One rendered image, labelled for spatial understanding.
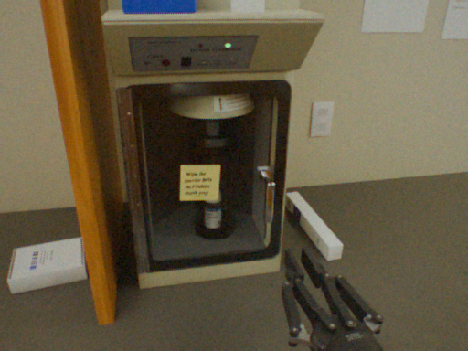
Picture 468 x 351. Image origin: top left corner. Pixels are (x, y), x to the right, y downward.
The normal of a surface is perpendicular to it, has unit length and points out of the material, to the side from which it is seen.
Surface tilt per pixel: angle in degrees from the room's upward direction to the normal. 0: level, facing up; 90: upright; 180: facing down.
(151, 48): 135
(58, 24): 90
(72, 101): 90
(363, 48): 90
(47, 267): 0
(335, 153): 90
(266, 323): 0
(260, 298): 0
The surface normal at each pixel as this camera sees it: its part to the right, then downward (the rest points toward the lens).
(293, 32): 0.14, 0.94
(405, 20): 0.20, 0.43
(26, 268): 0.01, -0.90
